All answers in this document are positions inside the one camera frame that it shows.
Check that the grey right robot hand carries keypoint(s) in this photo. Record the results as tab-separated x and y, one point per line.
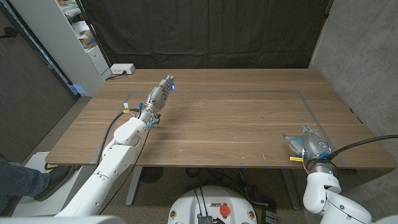
314	145

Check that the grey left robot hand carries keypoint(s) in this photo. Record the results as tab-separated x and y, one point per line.
158	96

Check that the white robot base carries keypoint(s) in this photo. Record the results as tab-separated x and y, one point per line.
186	205

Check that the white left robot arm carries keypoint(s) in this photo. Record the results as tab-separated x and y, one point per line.
118	155

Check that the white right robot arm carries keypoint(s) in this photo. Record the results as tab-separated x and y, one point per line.
320	189

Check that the white power strip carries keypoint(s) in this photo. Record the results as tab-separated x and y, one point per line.
121	68

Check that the grey table leg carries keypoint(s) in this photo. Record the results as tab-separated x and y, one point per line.
290	189
133	186

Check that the grey tape rectangle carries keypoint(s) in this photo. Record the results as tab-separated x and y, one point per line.
217	92

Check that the round black floor device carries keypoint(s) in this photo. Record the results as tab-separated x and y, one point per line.
151	174

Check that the black backdrop curtain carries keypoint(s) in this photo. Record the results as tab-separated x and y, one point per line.
202	31

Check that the cardboard box with blue tape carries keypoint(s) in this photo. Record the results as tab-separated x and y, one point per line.
88	42

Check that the black backdrop stand pole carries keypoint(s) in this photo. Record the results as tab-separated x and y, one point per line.
93	34

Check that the white paper stack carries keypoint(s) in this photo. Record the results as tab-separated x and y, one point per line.
79	28

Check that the red emergency stop button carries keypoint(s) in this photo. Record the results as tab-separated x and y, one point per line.
224	210

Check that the white shelf cabinet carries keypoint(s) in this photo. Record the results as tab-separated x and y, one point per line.
56	40

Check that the person's dark shoe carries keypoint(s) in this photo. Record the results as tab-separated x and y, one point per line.
56	180

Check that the white floor platform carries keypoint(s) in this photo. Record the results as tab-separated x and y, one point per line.
37	161

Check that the person's leg in jeans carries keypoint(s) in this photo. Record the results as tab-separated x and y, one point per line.
18	183

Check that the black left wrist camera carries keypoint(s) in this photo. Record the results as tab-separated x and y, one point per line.
156	119

